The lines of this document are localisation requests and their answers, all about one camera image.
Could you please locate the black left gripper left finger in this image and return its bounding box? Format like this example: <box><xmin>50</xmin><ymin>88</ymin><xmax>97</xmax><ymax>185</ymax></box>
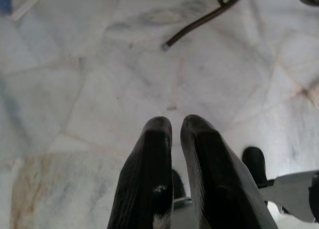
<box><xmin>107</xmin><ymin>116</ymin><xmax>174</xmax><ymax>229</ymax></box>

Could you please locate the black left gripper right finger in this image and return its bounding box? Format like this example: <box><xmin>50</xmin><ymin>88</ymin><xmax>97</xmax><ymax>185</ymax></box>
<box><xmin>180</xmin><ymin>114</ymin><xmax>279</xmax><ymax>229</ymax></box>

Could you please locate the black robot left foot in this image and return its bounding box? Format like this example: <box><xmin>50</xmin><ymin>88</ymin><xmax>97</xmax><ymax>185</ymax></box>
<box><xmin>171</xmin><ymin>169</ymin><xmax>187</xmax><ymax>200</ymax></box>

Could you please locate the black robot foot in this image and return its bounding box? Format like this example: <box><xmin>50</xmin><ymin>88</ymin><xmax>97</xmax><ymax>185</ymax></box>
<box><xmin>242</xmin><ymin>146</ymin><xmax>266</xmax><ymax>189</ymax></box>
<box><xmin>171</xmin><ymin>169</ymin><xmax>187</xmax><ymax>200</ymax></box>

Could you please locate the black robot right foot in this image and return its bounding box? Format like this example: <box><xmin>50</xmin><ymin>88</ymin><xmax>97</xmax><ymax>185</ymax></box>
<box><xmin>242</xmin><ymin>146</ymin><xmax>266</xmax><ymax>189</ymax></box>

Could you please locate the grey robot leg housing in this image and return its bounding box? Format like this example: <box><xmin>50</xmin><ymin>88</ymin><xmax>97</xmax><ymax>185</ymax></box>
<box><xmin>259</xmin><ymin>171</ymin><xmax>319</xmax><ymax>226</ymax></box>

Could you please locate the black metal table leg frame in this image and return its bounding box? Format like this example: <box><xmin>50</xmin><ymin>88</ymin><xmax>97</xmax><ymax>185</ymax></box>
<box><xmin>161</xmin><ymin>0</ymin><xmax>319</xmax><ymax>51</ymax></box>

